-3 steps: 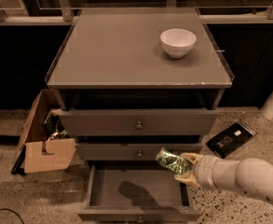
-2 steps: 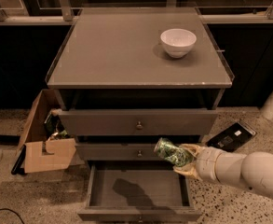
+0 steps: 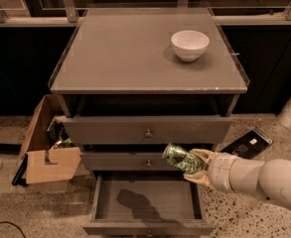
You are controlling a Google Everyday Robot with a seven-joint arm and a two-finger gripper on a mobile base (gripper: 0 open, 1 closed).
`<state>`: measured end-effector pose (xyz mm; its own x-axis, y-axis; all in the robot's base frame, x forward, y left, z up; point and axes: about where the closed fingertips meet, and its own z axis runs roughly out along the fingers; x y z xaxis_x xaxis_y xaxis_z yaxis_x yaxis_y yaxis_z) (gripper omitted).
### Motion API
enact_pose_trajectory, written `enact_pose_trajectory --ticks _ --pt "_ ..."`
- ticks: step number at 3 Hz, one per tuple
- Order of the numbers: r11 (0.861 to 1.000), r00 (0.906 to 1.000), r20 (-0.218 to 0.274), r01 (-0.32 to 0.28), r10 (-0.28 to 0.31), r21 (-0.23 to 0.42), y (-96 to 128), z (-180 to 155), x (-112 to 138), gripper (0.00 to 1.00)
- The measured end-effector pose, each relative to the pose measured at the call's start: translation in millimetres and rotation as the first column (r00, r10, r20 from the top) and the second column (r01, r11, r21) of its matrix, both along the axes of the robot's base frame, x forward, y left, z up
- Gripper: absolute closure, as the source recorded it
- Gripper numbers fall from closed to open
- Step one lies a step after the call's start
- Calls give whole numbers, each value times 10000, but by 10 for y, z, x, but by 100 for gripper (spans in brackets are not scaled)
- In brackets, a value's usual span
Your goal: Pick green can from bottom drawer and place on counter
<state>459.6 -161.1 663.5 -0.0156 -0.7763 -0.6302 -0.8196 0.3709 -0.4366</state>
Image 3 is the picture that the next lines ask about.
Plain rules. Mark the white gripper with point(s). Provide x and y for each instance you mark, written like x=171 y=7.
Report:
x=221 y=173

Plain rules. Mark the green soda can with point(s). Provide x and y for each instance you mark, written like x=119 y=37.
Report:
x=183 y=160

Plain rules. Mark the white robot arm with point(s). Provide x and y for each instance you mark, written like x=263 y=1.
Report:
x=266 y=181

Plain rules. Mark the grey bottom drawer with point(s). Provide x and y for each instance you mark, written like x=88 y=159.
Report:
x=147 y=204

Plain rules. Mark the grey drawer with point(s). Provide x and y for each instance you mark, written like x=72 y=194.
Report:
x=147 y=204
x=125 y=162
x=128 y=130

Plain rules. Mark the grey middle drawer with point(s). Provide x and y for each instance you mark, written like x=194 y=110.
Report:
x=125 y=162

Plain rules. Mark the grey top drawer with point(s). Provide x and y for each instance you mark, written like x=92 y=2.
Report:
x=128 y=130

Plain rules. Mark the grey drawer cabinet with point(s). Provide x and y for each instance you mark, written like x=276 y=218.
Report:
x=129 y=50

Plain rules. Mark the black flat device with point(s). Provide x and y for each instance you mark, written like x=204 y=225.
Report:
x=249 y=145

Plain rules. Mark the white ceramic bowl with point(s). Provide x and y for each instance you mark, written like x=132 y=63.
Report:
x=189 y=45

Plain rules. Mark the brown cardboard box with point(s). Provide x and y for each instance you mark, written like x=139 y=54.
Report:
x=44 y=163

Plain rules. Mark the items inside cardboard box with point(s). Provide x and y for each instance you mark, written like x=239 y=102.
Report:
x=58 y=135

